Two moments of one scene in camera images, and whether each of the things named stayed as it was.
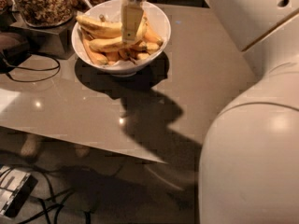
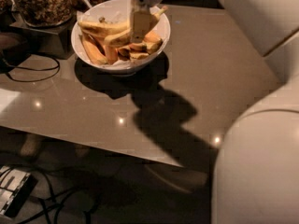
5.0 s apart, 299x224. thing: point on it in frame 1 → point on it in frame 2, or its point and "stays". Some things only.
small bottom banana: x=130 y=54 → x=138 y=55
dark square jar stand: x=49 y=42 stays
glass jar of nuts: x=43 y=6 stays
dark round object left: x=14 y=49 stays
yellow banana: x=97 y=58 stays
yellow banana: x=106 y=44 → x=124 y=35
